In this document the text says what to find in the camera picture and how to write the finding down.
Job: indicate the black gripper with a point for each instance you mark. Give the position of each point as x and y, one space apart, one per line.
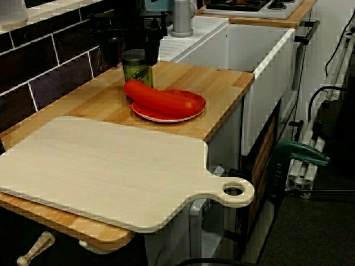
130 25

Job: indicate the green pea can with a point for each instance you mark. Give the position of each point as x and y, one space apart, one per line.
133 69

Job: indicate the long red pepper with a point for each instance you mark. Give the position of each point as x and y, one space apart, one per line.
155 99

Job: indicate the grey toy faucet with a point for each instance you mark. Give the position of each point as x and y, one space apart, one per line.
181 16

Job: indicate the red round plate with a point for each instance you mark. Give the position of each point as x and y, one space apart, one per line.
169 118

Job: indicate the white toy sink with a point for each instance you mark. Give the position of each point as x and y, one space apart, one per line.
249 47

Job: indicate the light wooden cutting board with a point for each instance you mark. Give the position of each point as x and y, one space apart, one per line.
97 166

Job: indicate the black stove burner grate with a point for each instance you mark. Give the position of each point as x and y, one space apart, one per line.
249 6

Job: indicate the grey toy stove top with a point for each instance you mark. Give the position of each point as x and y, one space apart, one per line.
277 14

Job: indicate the brown slatted door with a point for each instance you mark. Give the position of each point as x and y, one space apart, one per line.
260 171

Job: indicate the grey toy ice dispenser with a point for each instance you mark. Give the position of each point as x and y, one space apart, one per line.
198 221

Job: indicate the white metal stand frame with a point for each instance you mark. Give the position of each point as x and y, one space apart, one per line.
302 171

